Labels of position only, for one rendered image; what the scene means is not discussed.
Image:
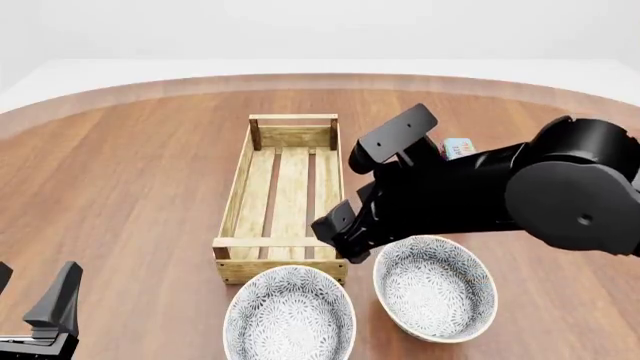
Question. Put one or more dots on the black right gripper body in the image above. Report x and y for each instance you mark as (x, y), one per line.
(334, 223)

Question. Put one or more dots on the flat black plate on stalk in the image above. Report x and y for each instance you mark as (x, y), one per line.
(397, 133)

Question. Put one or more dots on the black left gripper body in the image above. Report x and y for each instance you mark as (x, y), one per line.
(35, 347)

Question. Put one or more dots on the wooden slat tray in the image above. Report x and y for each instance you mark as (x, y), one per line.
(292, 180)

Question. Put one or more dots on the small printed tin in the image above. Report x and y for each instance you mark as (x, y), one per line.
(457, 148)

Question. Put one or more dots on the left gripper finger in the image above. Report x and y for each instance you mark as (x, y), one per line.
(57, 300)
(4, 277)

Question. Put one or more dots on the patterned grey-white bowl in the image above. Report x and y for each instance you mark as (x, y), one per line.
(435, 288)
(287, 318)

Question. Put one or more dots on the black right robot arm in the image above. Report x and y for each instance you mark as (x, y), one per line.
(550, 180)

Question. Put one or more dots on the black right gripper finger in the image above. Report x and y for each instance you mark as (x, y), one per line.
(356, 249)

